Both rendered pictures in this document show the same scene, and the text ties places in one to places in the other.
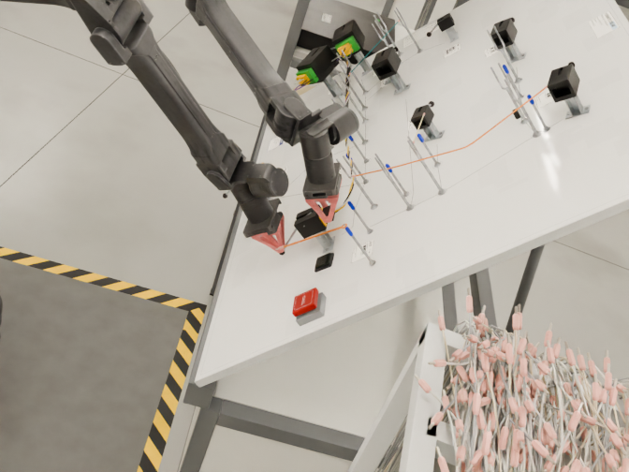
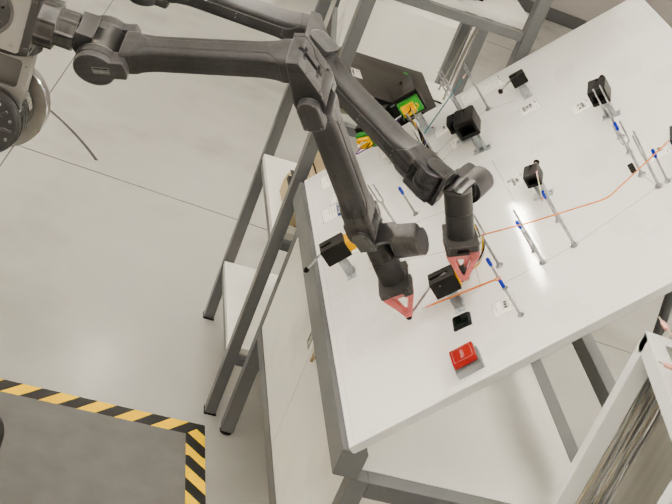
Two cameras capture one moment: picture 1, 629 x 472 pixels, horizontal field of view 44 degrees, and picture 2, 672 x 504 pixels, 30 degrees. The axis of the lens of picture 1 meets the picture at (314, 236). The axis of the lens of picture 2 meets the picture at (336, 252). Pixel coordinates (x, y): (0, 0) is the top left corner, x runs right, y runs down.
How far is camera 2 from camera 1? 1.12 m
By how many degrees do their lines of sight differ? 12
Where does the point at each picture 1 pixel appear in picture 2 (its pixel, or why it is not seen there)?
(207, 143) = (363, 204)
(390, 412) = (611, 414)
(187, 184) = (138, 282)
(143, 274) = (120, 392)
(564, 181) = not seen: outside the picture
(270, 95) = (413, 156)
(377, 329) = (483, 404)
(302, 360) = (425, 434)
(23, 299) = not seen: outside the picture
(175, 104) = (347, 166)
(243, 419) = (392, 487)
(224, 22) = (349, 87)
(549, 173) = not seen: outside the picture
